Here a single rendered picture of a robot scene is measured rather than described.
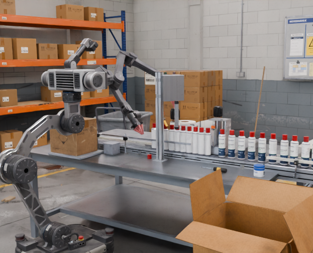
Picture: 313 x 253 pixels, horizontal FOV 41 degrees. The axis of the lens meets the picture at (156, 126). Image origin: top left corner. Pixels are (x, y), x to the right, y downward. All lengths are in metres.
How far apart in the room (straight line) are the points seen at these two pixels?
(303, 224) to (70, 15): 6.43
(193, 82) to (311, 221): 5.44
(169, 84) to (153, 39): 6.10
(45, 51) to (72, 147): 3.90
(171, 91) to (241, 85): 4.92
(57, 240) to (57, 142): 0.80
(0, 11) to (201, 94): 3.26
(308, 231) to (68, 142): 2.34
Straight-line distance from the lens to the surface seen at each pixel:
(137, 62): 3.37
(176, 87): 3.11
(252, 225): 1.73
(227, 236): 1.42
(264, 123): 7.79
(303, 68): 7.30
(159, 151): 3.18
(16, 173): 2.85
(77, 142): 3.33
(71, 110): 3.12
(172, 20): 8.87
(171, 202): 4.14
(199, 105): 6.70
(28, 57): 6.89
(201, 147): 3.15
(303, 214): 1.41
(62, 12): 7.47
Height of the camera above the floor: 1.59
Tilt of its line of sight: 9 degrees down
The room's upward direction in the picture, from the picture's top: 1 degrees counter-clockwise
